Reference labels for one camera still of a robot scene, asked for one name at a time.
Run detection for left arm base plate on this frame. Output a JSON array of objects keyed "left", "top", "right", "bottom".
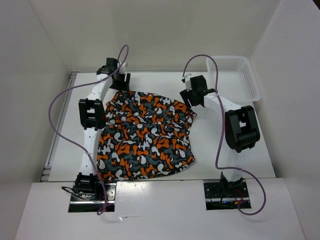
[{"left": 62, "top": 183, "right": 117, "bottom": 213}]

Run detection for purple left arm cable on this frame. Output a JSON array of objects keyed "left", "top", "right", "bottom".
[{"left": 47, "top": 44, "right": 130, "bottom": 216}]

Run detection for white plastic basket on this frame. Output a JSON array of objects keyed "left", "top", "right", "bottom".
[{"left": 206, "top": 55, "right": 261, "bottom": 103}]

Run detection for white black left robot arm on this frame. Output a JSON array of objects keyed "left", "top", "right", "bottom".
[{"left": 74, "top": 58, "right": 131, "bottom": 200}]

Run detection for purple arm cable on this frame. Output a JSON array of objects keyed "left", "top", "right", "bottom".
[
  {"left": 182, "top": 54, "right": 267, "bottom": 216},
  {"left": 47, "top": 44, "right": 130, "bottom": 216}
]

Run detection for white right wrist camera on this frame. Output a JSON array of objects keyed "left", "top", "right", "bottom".
[{"left": 181, "top": 73, "right": 192, "bottom": 92}]

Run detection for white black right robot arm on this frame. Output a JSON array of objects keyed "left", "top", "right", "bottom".
[{"left": 180, "top": 74, "right": 261, "bottom": 197}]

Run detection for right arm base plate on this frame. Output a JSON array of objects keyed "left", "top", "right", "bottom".
[{"left": 203, "top": 179, "right": 252, "bottom": 211}]

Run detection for orange camouflage shorts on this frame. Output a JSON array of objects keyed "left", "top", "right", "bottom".
[{"left": 96, "top": 91, "right": 197, "bottom": 183}]

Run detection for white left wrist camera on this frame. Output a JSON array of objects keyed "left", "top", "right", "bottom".
[{"left": 118, "top": 61, "right": 128, "bottom": 74}]

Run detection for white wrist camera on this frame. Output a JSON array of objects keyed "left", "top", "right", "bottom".
[
  {"left": 118, "top": 61, "right": 128, "bottom": 74},
  {"left": 181, "top": 73, "right": 192, "bottom": 92}
]

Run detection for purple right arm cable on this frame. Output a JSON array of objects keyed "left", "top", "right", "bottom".
[{"left": 182, "top": 54, "right": 267, "bottom": 216}]

